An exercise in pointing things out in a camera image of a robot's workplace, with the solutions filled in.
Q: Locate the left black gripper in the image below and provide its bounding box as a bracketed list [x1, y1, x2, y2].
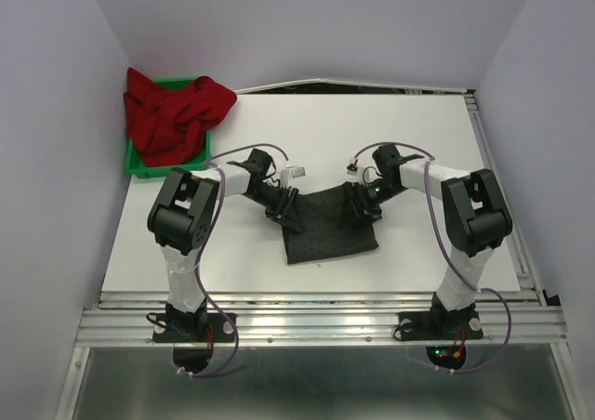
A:
[245, 182, 301, 232]

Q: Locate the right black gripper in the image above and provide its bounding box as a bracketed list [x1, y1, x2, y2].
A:
[339, 177, 405, 230]

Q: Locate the dark grey dotted skirt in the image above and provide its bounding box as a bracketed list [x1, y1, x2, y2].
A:
[283, 185, 378, 265]

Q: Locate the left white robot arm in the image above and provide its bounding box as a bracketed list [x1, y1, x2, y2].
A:
[147, 149, 306, 340]

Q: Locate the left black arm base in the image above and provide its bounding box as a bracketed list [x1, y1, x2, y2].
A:
[145, 310, 234, 344]

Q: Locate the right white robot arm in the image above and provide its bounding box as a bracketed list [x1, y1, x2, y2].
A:
[339, 142, 513, 336]

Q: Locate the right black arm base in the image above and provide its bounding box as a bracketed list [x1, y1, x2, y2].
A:
[392, 310, 484, 342]

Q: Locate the red skirt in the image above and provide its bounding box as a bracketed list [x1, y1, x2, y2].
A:
[123, 68, 237, 166]

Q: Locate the green plastic bin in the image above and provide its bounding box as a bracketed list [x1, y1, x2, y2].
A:
[125, 78, 212, 179]

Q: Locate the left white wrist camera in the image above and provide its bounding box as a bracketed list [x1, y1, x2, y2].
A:
[279, 163, 306, 187]

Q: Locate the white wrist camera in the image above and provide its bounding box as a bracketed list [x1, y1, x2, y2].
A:
[279, 163, 306, 187]
[346, 157, 373, 184]

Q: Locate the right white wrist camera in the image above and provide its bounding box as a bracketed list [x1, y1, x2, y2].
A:
[346, 157, 373, 184]

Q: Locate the white back wall trim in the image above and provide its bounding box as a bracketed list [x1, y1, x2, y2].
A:
[235, 78, 475, 95]

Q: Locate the aluminium rail frame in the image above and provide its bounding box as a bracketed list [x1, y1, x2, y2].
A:
[55, 89, 577, 420]

